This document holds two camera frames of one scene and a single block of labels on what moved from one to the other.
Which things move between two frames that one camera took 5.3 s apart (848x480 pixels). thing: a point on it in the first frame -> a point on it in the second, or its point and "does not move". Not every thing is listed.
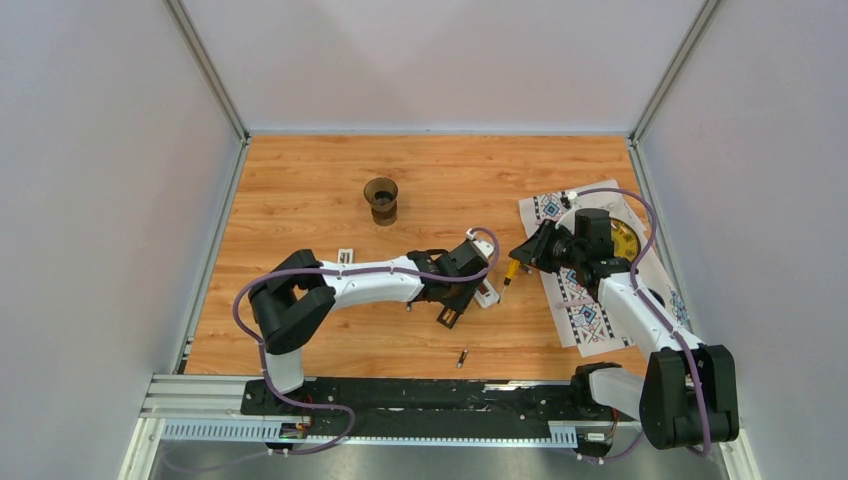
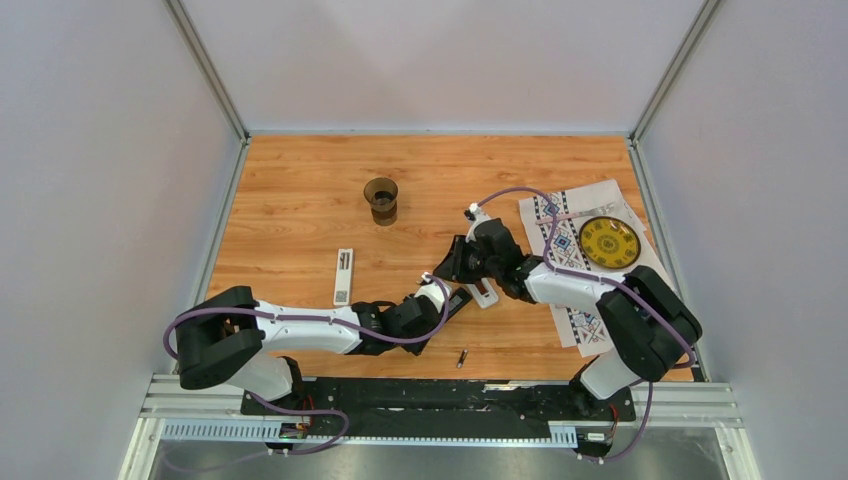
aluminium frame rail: (192, 410) does not move
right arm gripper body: (560, 250) -> (476, 267)
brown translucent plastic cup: (381, 193) does not move
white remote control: (485, 295) does not move
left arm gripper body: (460, 291) -> (414, 347)
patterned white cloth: (593, 324) does not move
